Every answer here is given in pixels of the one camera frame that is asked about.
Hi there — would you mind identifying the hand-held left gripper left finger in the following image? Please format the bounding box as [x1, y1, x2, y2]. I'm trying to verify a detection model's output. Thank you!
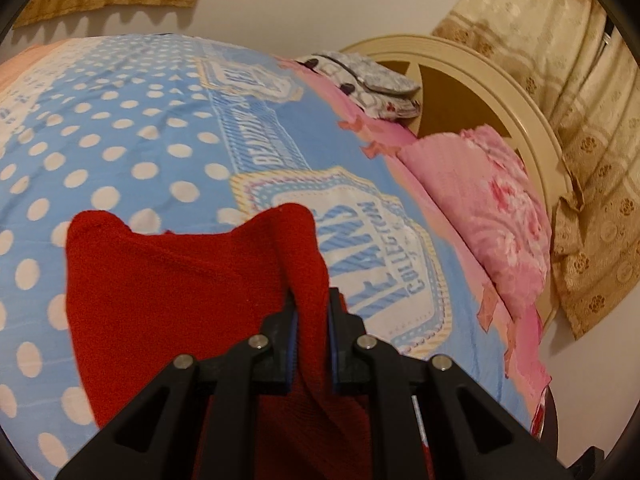
[55, 290, 300, 480]

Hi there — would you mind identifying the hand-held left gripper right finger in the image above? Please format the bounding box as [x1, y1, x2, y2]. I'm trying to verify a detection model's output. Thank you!
[327, 287, 573, 480]

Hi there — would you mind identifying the red knitted sweater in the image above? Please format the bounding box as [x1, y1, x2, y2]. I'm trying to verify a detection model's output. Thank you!
[65, 203, 436, 480]

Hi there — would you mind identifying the pink floral pillow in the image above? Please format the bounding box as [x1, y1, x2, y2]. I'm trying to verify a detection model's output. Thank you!
[397, 125, 553, 311]

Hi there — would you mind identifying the pink bed sheet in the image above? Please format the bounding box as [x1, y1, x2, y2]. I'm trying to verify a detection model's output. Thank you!
[277, 57, 553, 431]

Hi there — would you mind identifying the white red flowered pillow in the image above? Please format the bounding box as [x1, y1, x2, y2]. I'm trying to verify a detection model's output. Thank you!
[357, 91, 422, 121]

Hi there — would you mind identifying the blue polka dot quilt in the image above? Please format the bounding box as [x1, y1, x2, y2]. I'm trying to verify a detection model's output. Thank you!
[0, 34, 533, 480]

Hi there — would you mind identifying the grey patterned pillow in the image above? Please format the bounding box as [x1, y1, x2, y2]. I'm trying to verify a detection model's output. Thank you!
[294, 51, 422, 97]

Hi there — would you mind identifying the cream wooden headboard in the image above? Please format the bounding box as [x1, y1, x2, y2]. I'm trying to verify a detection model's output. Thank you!
[340, 35, 573, 331]

